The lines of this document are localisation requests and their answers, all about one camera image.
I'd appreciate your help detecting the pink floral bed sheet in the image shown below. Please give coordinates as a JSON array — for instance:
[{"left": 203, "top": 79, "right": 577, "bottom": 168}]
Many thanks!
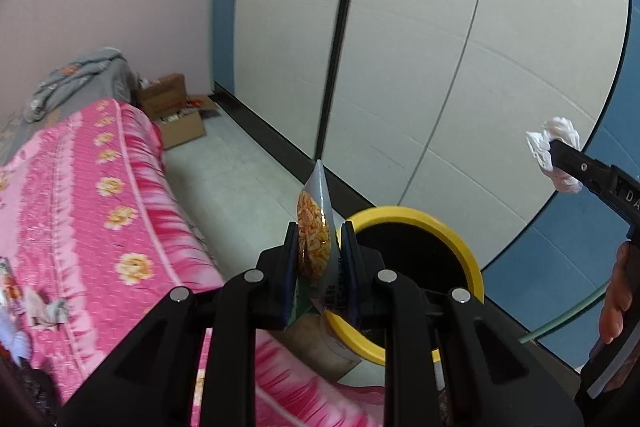
[{"left": 0, "top": 99, "right": 388, "bottom": 427}]

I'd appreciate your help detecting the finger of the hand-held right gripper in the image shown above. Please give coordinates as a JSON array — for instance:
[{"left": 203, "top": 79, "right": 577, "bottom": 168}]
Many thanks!
[{"left": 549, "top": 139, "right": 615, "bottom": 208}]

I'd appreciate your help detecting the grey floral quilt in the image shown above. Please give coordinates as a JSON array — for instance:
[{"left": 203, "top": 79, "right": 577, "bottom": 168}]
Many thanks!
[{"left": 25, "top": 48, "right": 140, "bottom": 124}]

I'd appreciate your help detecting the colourful snack wrapper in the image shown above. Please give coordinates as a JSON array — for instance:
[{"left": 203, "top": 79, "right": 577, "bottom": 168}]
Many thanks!
[{"left": 0, "top": 257, "right": 25, "bottom": 309}]

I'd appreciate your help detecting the grey orange snack packet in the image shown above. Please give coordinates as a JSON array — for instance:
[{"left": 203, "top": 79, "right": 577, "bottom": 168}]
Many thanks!
[{"left": 285, "top": 159, "right": 335, "bottom": 333}]

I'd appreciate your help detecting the person's right hand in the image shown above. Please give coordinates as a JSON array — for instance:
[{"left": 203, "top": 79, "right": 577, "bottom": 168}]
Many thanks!
[{"left": 600, "top": 239, "right": 637, "bottom": 345}]

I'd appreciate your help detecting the open cardboard box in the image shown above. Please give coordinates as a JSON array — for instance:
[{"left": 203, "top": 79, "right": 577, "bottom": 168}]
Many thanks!
[{"left": 154, "top": 94, "right": 220, "bottom": 151}]

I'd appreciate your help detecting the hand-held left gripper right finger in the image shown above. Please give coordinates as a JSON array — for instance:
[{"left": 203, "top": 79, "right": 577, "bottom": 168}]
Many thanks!
[{"left": 340, "top": 221, "right": 584, "bottom": 427}]

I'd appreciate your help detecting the green hose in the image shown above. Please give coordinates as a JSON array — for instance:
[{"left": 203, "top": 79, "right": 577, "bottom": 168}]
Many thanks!
[{"left": 519, "top": 284, "right": 610, "bottom": 345}]

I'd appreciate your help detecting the yellow rimmed trash bin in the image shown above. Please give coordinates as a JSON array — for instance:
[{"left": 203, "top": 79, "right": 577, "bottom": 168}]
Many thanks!
[{"left": 295, "top": 206, "right": 485, "bottom": 383}]

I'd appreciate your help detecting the white tissue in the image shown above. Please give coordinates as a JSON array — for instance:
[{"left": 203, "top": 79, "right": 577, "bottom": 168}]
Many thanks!
[{"left": 525, "top": 116, "right": 584, "bottom": 196}]

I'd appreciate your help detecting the crumpled printed paper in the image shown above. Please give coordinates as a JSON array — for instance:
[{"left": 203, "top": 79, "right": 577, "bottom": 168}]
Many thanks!
[{"left": 26, "top": 288, "right": 72, "bottom": 329}]

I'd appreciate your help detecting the closed cardboard box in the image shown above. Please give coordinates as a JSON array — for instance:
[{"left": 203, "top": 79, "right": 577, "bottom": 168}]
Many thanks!
[{"left": 136, "top": 73, "right": 189, "bottom": 118}]

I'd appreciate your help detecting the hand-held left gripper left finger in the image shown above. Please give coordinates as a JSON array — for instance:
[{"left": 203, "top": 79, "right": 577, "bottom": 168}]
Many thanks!
[{"left": 60, "top": 221, "right": 301, "bottom": 427}]

